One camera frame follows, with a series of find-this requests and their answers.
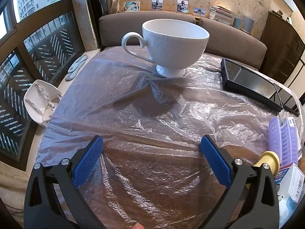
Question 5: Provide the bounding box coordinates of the stack of books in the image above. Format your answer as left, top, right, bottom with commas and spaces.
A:
209, 5, 236, 26

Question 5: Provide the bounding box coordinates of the dark window frame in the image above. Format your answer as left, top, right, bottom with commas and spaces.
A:
0, 0, 86, 172

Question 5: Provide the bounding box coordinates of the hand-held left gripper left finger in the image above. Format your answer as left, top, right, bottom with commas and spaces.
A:
23, 135, 108, 229

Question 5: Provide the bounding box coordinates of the beige curtain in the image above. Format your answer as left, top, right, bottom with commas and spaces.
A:
84, 0, 120, 48

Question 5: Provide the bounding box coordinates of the clear plastic table sheet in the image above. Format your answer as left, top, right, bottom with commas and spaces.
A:
36, 46, 298, 229

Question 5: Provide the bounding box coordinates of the black tablet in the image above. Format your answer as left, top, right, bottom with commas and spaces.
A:
220, 58, 284, 112

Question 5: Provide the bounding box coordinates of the white footed cup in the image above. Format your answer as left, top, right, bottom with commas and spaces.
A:
121, 19, 210, 78

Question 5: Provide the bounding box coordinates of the large grey cylinder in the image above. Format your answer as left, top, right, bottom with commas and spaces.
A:
243, 15, 255, 34

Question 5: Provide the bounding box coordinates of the dark wooden cabinet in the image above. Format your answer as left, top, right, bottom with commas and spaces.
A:
260, 11, 305, 85

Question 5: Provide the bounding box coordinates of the white plastic container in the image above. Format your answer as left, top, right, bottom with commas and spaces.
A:
23, 79, 63, 127

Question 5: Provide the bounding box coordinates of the blue white medicine box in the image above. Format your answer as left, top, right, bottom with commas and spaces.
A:
274, 163, 305, 203

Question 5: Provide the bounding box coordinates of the white navy medicine box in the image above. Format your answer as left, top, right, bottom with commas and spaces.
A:
281, 116, 299, 136

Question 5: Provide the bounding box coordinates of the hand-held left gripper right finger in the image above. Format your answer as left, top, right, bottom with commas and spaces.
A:
200, 135, 280, 229

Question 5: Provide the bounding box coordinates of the gold thread spool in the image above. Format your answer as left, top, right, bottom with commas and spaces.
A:
254, 151, 280, 175

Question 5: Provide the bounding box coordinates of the black phone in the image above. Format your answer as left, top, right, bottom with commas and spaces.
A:
274, 83, 300, 117

